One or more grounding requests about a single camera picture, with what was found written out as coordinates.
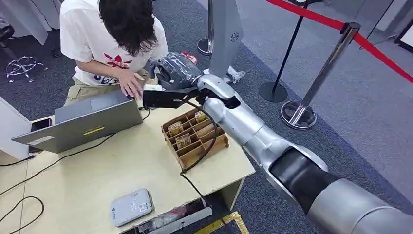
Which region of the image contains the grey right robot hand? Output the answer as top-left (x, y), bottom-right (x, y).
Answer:
top-left (150, 52), bottom-right (203, 92)

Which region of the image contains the person's right hand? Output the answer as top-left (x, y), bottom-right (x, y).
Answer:
top-left (117, 69), bottom-right (146, 101)

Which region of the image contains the orange drink cup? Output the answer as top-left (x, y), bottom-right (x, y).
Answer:
top-left (182, 50), bottom-right (198, 65)

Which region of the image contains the silver stanchion with round base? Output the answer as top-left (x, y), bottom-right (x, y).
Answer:
top-left (196, 0), bottom-right (215, 56)

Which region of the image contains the grey laptop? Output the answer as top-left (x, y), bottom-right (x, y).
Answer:
top-left (11, 89), bottom-right (144, 155)

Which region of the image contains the crumpled clear plastic wrapper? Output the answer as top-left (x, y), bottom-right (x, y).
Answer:
top-left (227, 65), bottom-right (247, 84)

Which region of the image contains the person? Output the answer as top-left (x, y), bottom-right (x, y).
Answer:
top-left (59, 0), bottom-right (169, 108)

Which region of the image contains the grey standing pillar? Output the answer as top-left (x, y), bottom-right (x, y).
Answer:
top-left (203, 0), bottom-right (246, 85)

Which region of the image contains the wooden card box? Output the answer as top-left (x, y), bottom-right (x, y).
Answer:
top-left (161, 108), bottom-right (230, 172)

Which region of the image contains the black phone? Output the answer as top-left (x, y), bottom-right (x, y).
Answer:
top-left (28, 117), bottom-right (53, 154)

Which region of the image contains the chrome chair base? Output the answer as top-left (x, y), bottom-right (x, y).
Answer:
top-left (4, 55), bottom-right (49, 84)

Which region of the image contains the white cabinet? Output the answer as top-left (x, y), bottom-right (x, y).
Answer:
top-left (0, 96), bottom-right (32, 161)

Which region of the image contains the white under-desk tray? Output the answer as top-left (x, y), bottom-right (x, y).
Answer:
top-left (128, 198), bottom-right (214, 234)

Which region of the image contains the red barrier belt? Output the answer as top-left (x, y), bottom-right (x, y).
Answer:
top-left (265, 0), bottom-right (413, 84)

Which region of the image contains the black framed board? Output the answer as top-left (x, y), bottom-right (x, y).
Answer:
top-left (394, 19), bottom-right (413, 54)

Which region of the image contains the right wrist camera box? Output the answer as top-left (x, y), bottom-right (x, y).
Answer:
top-left (142, 89), bottom-right (191, 110)

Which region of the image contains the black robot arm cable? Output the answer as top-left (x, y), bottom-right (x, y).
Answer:
top-left (178, 96), bottom-right (221, 209)

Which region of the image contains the long black laptop cable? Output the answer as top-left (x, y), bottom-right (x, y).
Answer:
top-left (0, 108), bottom-right (151, 197)

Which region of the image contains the black stanchion post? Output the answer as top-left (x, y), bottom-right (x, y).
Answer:
top-left (258, 0), bottom-right (311, 104)

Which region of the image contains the short black cable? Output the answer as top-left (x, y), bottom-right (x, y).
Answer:
top-left (0, 155), bottom-right (36, 168)

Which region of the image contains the silver stanchion post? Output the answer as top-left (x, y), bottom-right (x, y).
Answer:
top-left (280, 21), bottom-right (362, 131)

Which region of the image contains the looped black cable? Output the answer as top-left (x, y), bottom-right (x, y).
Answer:
top-left (0, 195), bottom-right (45, 234)

